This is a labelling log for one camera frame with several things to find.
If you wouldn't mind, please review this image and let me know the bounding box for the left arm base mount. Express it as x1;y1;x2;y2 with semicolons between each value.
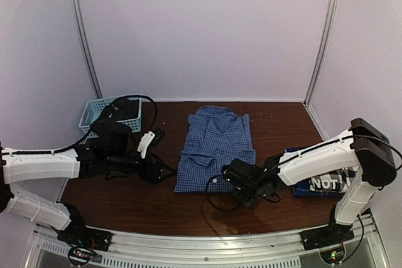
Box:
52;203;112;267

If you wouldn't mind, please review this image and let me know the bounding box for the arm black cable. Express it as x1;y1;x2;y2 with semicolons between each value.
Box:
0;93;158;158
205;173;282;213

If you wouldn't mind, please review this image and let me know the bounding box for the black garment in basket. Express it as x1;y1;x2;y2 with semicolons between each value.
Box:
95;98;139;122

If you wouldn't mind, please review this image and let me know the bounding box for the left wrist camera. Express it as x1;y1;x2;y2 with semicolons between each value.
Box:
137;127;165;159

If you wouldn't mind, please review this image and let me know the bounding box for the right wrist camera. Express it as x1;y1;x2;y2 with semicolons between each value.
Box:
221;165;235;184

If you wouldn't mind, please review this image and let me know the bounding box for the light blue plastic basket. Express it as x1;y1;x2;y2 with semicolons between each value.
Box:
79;95;143;135

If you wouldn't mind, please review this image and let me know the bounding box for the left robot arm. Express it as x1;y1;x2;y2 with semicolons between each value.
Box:
1;121;177;245

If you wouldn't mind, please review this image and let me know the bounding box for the front aluminium rail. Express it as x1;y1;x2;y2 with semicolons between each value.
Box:
24;214;390;268

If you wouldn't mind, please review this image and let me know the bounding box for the aluminium frame post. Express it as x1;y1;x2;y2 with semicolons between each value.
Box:
71;0;103;99
303;0;339;107

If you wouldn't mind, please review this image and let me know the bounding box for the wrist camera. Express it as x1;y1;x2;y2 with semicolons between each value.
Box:
221;165;235;184
137;127;165;159

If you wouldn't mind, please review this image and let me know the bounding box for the blue small-check shirt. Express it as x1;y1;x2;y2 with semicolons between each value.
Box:
174;106;256;193

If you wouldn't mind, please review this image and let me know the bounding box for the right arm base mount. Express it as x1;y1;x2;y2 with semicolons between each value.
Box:
300;207;354;265

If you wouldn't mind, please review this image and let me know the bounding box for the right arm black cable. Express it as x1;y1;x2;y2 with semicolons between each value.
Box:
205;173;282;213

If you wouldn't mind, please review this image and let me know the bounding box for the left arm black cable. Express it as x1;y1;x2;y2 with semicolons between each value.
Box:
0;93;158;158

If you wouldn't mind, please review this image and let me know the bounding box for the right aluminium frame post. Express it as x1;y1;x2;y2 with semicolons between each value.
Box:
303;0;339;107

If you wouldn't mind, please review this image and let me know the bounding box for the black white plaid shirt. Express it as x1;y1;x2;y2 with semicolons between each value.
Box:
309;167;357;193

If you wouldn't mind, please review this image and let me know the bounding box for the left aluminium frame post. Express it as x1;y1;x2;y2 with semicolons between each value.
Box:
71;0;103;99

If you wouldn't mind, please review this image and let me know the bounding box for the blue plaid folded shirt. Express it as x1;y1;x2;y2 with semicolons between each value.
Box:
284;147;345;199

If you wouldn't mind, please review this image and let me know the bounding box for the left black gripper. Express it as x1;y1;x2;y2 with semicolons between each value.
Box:
107;149;177;185

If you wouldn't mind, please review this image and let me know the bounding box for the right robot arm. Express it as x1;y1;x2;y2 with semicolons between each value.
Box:
222;118;398;244

